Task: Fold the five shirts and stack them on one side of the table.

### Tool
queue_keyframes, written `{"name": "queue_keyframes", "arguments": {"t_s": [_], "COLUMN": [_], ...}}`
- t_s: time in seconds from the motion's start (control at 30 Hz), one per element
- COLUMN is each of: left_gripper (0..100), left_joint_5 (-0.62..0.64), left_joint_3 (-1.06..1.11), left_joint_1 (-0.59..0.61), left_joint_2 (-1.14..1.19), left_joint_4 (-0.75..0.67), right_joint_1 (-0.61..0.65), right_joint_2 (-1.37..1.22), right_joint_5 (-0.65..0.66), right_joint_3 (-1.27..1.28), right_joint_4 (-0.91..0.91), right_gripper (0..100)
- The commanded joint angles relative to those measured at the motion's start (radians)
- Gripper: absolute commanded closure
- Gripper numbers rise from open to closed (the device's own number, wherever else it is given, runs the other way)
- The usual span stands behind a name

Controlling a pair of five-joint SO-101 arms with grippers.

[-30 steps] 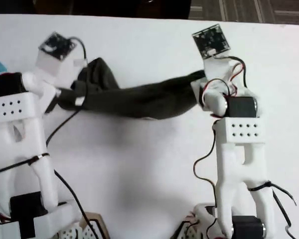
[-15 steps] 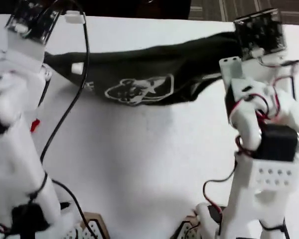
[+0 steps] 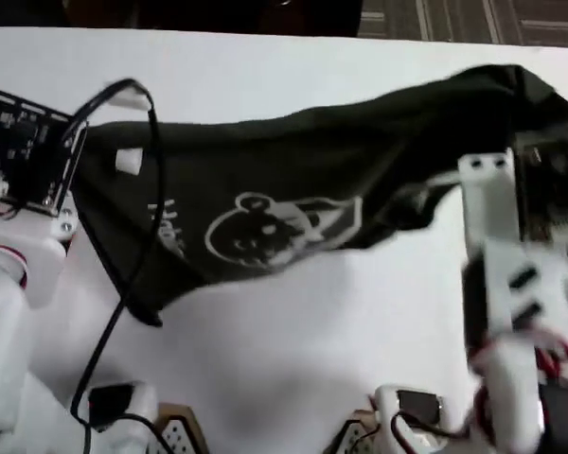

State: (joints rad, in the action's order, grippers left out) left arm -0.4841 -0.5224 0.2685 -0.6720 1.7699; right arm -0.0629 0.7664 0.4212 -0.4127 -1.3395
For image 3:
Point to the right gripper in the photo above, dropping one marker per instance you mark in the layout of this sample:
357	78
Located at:
516	284

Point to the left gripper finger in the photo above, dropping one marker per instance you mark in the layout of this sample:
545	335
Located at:
131	98
129	162

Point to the black shirt with white print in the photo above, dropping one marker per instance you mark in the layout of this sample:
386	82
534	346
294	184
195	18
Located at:
312	156

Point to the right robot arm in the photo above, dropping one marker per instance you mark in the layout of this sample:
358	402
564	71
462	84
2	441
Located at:
511	392

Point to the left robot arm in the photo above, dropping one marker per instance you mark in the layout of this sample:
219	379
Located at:
9	331

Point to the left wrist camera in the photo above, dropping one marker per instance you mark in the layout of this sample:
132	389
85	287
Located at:
19	146

